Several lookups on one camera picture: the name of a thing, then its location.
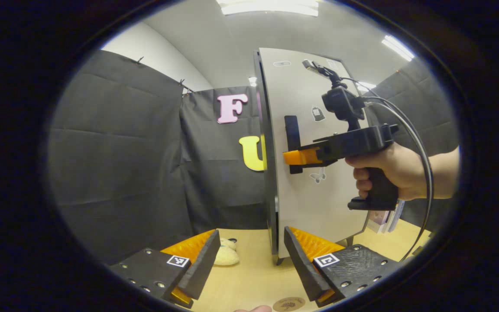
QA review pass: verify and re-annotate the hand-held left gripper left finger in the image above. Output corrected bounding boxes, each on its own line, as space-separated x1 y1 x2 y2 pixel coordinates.
110 229 222 309

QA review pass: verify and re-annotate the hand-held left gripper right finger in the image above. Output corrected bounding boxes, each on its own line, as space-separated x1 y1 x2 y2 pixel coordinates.
283 226 402 309

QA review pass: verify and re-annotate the black door handle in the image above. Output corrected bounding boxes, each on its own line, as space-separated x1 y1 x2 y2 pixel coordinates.
284 115 303 175

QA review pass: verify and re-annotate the round brown coaster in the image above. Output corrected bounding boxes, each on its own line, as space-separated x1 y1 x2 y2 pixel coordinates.
272 296 307 312

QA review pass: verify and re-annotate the light grey cabinet door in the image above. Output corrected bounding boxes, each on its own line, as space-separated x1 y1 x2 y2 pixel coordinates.
258 47 372 259

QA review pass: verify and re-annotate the dark grey cabinet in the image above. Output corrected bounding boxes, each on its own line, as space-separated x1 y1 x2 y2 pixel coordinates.
253 49 281 266

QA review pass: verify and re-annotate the cream plush toy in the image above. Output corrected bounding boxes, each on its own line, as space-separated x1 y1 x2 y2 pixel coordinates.
214 237 240 267

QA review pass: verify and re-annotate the black backdrop cloth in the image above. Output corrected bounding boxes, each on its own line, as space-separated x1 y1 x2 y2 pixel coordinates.
47 49 272 266
364 58 461 219

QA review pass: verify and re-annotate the stack of books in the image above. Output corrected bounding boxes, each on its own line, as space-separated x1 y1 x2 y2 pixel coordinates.
368 199 406 234

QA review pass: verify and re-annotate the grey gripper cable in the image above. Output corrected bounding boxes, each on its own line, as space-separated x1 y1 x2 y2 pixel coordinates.
340 77 435 262

